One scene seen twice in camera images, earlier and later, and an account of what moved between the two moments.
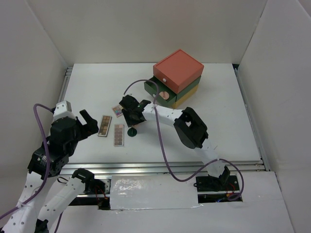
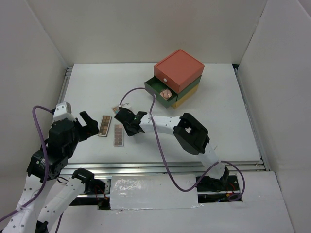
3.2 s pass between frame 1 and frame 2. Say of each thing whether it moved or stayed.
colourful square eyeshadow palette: stayed
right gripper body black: moved
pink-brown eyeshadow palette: stayed
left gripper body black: stayed
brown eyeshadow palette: stayed
